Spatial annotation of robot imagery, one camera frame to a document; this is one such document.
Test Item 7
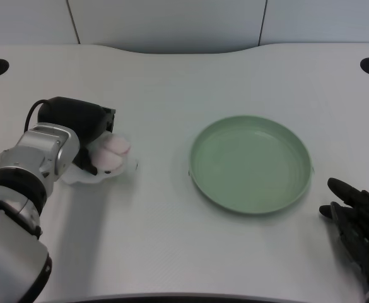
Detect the white plush rabbit doll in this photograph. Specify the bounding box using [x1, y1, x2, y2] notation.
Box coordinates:
[60, 133, 140, 185]

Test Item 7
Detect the green round plate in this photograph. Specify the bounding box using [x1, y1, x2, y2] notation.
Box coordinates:
[189, 115, 314, 216]

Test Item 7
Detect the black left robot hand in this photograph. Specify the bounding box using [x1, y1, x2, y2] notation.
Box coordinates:
[37, 97, 116, 176]

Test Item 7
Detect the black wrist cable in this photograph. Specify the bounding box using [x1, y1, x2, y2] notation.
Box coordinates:
[25, 98, 50, 131]

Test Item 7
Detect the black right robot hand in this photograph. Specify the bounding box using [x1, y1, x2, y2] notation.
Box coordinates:
[319, 177, 369, 285]

